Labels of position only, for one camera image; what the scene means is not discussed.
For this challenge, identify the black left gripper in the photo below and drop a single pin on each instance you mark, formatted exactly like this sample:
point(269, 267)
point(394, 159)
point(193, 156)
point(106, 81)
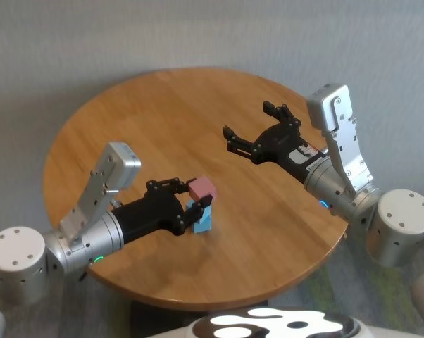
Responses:
point(152, 214)

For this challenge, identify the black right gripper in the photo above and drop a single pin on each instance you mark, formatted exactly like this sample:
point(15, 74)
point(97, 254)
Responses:
point(286, 148)

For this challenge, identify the pink cube block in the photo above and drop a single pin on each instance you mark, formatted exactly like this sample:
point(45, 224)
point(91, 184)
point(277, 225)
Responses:
point(202, 188)

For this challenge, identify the blue cube block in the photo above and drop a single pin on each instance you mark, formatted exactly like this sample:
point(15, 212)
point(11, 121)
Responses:
point(203, 227)
point(205, 211)

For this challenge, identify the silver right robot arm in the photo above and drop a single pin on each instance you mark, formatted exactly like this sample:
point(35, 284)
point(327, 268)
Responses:
point(377, 214)

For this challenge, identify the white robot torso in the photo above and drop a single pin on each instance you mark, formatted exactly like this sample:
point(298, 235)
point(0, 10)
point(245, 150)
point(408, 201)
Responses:
point(286, 324)

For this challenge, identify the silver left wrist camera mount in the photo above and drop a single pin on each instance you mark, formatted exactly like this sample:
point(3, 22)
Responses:
point(103, 190)

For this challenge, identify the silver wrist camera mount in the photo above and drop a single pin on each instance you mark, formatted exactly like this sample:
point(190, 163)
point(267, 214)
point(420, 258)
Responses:
point(338, 137)
point(103, 190)

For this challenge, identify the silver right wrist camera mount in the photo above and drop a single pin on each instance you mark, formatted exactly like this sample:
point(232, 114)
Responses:
point(338, 137)

